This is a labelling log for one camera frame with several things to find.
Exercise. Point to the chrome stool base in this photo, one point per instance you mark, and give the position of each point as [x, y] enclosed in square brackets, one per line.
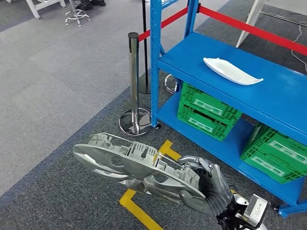
[76, 14]

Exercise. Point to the chrome stanchion base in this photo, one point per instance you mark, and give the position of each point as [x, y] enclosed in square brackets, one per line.
[169, 85]

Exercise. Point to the white table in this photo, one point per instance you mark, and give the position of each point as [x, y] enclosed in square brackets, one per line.
[33, 9]

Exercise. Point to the person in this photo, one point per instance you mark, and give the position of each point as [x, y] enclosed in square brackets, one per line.
[98, 3]

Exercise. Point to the yellow floor tape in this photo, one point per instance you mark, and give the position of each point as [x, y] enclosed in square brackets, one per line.
[134, 206]

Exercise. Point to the grey plastic wheel hubcap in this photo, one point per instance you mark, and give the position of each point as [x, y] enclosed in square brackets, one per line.
[129, 162]

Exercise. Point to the black stanchion post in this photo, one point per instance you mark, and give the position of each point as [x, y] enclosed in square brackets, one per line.
[144, 47]

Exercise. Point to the blue metal shelf rack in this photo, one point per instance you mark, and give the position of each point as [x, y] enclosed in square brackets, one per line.
[275, 95]

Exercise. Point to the red barrier belt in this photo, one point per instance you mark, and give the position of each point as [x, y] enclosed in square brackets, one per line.
[252, 30]

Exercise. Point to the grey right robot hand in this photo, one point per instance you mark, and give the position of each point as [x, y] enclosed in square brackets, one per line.
[219, 181]

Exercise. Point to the chrome stanchion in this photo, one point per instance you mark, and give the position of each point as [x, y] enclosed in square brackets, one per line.
[134, 79]

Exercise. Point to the green folded plastic crate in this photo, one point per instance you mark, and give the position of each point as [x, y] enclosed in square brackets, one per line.
[206, 111]
[275, 152]

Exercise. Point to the white curved plastic part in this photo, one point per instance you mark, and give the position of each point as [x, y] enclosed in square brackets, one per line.
[230, 72]

